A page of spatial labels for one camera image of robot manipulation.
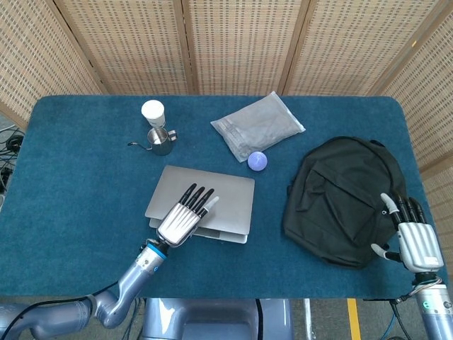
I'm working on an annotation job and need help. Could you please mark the coloured right wrist wires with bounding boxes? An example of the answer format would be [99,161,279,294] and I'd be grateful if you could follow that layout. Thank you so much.
[411,275,444,290]

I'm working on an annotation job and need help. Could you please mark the white paper cup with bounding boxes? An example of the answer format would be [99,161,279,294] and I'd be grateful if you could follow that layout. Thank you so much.
[140,99,167,128]

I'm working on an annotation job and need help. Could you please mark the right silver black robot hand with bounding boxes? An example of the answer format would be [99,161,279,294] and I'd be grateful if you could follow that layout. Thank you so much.
[370,193,445,273]

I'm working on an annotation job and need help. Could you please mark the woven bamboo folding screen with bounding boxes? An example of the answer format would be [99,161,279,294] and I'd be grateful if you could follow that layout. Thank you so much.
[0,0,453,231]

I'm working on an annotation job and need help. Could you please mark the grey plastic bag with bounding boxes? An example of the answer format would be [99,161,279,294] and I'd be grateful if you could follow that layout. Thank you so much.
[210,91,306,164]

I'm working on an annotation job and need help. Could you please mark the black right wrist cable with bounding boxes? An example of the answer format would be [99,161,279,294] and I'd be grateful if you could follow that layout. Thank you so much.
[389,292,418,340]

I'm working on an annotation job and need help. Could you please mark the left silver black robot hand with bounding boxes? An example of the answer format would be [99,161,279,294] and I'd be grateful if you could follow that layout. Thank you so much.
[156,183,221,248]

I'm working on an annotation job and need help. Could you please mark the blue floor cable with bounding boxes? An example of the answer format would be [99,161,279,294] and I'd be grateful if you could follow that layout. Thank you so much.
[123,298,147,340]

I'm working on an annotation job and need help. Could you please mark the black backpack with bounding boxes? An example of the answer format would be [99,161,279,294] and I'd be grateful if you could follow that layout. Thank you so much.
[282,136,408,271]

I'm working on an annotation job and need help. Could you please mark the white table leg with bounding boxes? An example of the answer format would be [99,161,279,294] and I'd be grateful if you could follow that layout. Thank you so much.
[303,299,314,340]

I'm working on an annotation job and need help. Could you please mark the purple ball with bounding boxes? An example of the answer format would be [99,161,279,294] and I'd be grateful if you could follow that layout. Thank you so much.
[247,150,268,173]

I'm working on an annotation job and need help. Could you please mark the steel gooseneck pitcher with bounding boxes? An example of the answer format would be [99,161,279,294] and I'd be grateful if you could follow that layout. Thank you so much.
[127,127,179,157]

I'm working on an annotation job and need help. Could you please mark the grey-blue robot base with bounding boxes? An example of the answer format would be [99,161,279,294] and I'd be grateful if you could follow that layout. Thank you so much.
[141,298,294,340]

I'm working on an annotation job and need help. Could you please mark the silver laptop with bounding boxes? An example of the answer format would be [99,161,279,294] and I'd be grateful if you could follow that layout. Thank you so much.
[144,164,256,245]

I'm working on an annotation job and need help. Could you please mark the black floor cables bundle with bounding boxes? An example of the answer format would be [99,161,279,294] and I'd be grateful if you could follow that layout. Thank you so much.
[0,125,26,194]

